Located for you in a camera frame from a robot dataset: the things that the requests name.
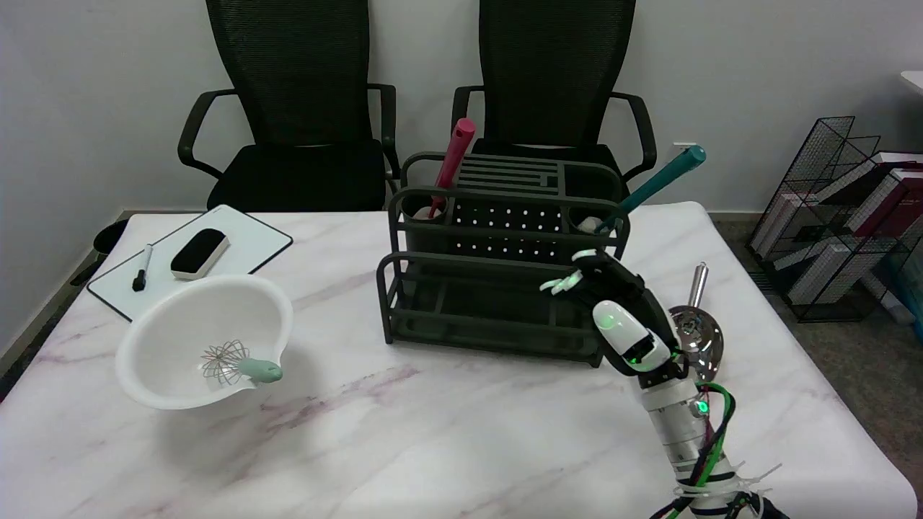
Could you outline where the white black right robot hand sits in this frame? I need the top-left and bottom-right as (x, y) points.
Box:
(540, 249), (691, 391)

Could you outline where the teal bottle brush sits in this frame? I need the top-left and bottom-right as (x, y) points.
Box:
(577, 145), (707, 235)

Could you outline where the shiny steel strainer ladle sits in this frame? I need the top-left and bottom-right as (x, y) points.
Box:
(667, 262), (725, 383)

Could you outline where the dark green dish rack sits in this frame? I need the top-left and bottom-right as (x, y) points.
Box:
(376, 151), (632, 368)

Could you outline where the white books stack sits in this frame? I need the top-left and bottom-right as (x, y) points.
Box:
(786, 241), (877, 305)

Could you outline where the black mesh office chair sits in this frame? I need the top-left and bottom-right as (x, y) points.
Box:
(451, 0), (658, 203)
(177, 0), (399, 212)

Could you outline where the maroon book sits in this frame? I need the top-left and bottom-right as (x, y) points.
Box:
(847, 169), (923, 239)

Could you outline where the small white whiteboard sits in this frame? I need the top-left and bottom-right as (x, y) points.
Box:
(87, 204), (294, 323)

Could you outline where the black white board eraser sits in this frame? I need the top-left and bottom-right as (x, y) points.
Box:
(170, 228), (231, 281)

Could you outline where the white plastic mixing bowl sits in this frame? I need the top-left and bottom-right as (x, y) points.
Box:
(115, 274), (295, 412)

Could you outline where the black whiteboard marker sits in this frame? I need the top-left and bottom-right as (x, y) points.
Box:
(132, 244), (154, 293)

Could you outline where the black round floor object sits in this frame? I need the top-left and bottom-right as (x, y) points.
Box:
(70, 218), (131, 287)

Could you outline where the green red wire bundle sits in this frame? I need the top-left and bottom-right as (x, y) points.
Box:
(653, 382), (738, 519)

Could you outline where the black wire magazine rack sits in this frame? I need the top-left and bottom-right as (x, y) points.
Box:
(746, 115), (923, 324)

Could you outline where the wire whisk mint handle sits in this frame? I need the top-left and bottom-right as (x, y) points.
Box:
(200, 340), (284, 388)

